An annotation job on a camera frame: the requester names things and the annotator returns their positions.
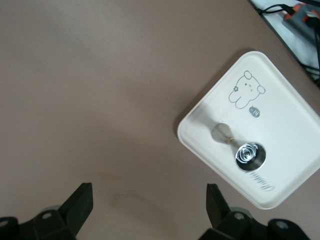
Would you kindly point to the white table edge ledge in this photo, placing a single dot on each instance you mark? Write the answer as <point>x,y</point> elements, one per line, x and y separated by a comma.
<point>290,32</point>

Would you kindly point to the steel double jigger cup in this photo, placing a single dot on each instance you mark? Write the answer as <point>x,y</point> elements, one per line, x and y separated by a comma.
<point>222,132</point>

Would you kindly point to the grey orange power adapter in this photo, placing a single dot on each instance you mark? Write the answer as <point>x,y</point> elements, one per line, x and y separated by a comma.
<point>298,15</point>

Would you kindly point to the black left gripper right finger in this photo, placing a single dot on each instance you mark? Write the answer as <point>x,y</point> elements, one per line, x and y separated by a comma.
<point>232,225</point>

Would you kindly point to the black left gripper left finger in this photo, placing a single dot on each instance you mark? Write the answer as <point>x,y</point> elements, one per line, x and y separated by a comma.
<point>50,225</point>

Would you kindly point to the cream rabbit print tray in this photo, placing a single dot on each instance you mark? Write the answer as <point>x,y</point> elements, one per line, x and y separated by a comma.
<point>287,120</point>

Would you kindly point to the brown table cover mat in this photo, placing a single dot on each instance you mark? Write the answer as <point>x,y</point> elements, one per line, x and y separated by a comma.
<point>75,87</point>

